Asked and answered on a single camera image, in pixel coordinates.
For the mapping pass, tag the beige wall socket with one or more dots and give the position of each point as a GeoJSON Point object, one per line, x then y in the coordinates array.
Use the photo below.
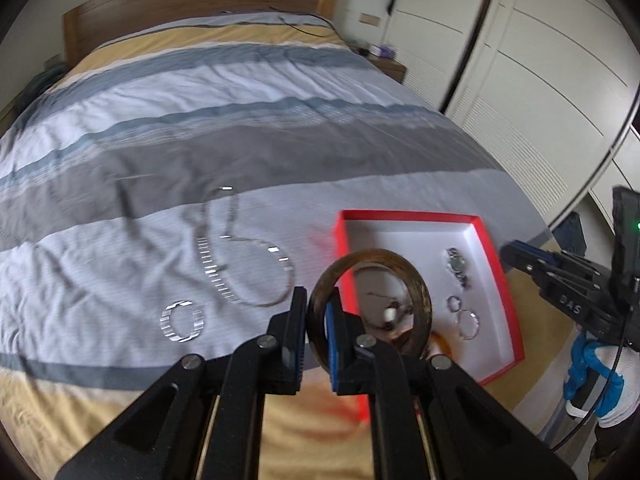
{"type": "Point", "coordinates": [370, 18]}

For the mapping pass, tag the blue clothing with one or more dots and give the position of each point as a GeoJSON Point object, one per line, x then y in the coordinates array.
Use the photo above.
{"type": "Point", "coordinates": [570, 235]}

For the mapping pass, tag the white wardrobe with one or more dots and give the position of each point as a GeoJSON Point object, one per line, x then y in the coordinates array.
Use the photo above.
{"type": "Point", "coordinates": [540, 60]}

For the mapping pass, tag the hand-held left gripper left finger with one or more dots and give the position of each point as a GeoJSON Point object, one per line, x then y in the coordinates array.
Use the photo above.
{"type": "Point", "coordinates": [300, 330]}

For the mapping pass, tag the grey blue cloth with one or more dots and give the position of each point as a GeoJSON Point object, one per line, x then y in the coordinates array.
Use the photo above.
{"type": "Point", "coordinates": [42, 85]}

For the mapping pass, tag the wooden headboard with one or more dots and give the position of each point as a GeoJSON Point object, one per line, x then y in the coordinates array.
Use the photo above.
{"type": "Point", "coordinates": [200, 5]}

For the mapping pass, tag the wooden nightstand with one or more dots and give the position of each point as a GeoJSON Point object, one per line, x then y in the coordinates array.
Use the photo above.
{"type": "Point", "coordinates": [392, 67]}

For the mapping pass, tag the amber bangle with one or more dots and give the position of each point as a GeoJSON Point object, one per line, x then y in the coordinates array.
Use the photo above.
{"type": "Point", "coordinates": [439, 345]}

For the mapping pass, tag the brown bangle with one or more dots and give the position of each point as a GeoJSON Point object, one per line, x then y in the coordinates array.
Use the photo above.
{"type": "Point", "coordinates": [370, 255]}

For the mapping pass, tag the thin silver bangle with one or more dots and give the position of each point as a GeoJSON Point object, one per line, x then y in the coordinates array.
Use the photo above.
{"type": "Point", "coordinates": [210, 265]}

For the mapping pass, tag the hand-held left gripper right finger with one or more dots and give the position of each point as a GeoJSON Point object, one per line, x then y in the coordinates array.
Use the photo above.
{"type": "Point", "coordinates": [331, 345]}

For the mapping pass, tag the striped duvet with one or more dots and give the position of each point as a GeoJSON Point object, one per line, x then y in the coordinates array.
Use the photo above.
{"type": "Point", "coordinates": [200, 150]}

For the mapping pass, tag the silver hoop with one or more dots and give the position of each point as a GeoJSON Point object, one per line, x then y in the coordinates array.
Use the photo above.
{"type": "Point", "coordinates": [472, 327]}

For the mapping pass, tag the red jewelry box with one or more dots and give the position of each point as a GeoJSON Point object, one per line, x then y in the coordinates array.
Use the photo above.
{"type": "Point", "coordinates": [415, 240]}

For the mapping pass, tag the person's right hand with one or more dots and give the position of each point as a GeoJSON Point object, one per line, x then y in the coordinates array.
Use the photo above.
{"type": "Point", "coordinates": [605, 380]}

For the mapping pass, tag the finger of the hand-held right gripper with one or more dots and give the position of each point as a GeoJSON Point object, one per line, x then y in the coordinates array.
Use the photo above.
{"type": "Point", "coordinates": [537, 254]}
{"type": "Point", "coordinates": [565, 300]}

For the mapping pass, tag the purple tissue box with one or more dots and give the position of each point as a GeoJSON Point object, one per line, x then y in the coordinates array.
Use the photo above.
{"type": "Point", "coordinates": [382, 51]}

